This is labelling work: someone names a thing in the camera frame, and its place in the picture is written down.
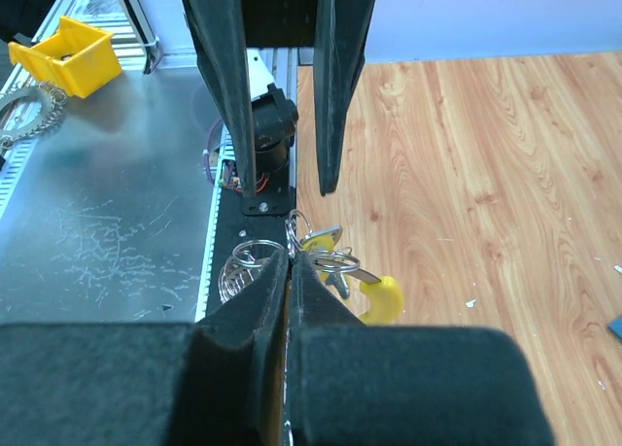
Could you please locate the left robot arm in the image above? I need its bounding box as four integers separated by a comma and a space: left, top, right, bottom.
182, 0, 375, 196

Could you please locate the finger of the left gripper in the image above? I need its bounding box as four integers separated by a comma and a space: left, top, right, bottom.
313, 0, 375, 195
182, 0, 257, 196

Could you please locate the spare metal key ring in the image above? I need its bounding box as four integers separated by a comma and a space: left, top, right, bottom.
0, 84, 69, 149

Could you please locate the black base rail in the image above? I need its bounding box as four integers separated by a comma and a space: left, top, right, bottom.
195, 188, 295, 320

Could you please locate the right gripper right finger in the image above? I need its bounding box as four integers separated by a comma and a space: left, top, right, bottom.
290, 255, 555, 445

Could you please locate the metal key organizer ring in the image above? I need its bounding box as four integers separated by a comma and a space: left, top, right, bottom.
217, 210, 405, 326

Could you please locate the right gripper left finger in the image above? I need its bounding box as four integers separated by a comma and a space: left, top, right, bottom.
1, 252, 289, 445

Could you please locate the folded blue cloth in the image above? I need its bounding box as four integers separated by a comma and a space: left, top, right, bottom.
606, 315, 622, 343

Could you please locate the yellow plastic bin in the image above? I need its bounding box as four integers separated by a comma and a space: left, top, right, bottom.
8, 16, 122, 99

